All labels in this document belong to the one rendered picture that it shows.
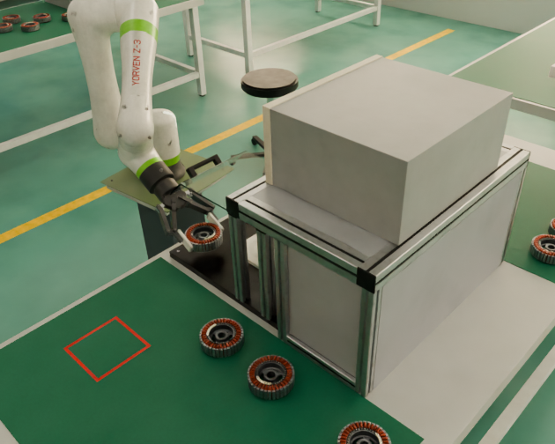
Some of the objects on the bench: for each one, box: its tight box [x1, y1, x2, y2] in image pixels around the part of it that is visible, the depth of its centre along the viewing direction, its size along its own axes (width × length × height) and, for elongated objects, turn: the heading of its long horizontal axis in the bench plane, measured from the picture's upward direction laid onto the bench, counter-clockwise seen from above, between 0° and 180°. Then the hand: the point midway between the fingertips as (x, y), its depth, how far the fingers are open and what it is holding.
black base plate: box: [169, 218, 278, 330], centre depth 187 cm, size 47×64×2 cm
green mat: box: [0, 257, 425, 444], centre depth 138 cm, size 94×61×1 cm, turn 48°
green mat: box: [504, 161, 555, 285], centre depth 212 cm, size 94×61×1 cm, turn 48°
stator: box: [199, 318, 244, 358], centre depth 152 cm, size 11×11×4 cm
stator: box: [247, 355, 295, 400], centre depth 141 cm, size 11×11×4 cm
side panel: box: [275, 239, 382, 398], centre depth 137 cm, size 28×3×32 cm, turn 48°
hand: (203, 235), depth 177 cm, fingers closed on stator, 11 cm apart
